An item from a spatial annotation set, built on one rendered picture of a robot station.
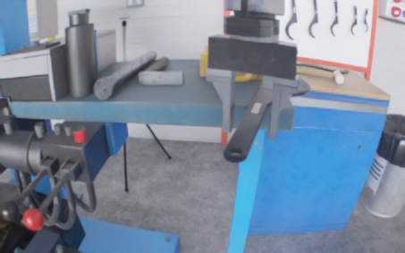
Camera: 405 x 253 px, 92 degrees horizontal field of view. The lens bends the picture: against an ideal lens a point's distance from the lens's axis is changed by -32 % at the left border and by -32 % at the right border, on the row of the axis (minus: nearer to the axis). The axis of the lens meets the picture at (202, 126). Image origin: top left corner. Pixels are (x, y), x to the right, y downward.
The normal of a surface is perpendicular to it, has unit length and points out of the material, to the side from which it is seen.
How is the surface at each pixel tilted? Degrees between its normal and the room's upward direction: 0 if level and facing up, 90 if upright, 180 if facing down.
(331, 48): 90
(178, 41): 90
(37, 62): 90
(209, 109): 90
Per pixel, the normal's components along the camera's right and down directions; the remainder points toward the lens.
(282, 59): -0.34, 0.40
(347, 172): -0.10, 0.43
